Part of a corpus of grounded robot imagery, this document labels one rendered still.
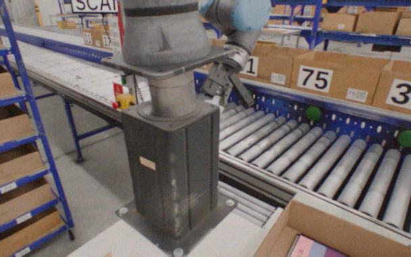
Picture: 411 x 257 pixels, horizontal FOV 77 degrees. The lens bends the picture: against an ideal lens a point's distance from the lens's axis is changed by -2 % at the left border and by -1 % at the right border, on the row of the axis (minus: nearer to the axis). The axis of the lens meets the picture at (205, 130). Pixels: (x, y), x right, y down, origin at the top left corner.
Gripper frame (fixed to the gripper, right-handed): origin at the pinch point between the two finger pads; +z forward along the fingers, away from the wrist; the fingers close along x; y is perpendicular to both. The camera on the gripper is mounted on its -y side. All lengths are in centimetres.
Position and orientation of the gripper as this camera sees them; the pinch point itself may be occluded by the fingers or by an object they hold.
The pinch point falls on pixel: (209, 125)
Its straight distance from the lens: 80.7
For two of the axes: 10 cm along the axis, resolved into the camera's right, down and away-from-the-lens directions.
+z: -4.2, 9.1, -0.6
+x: 1.6, 0.1, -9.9
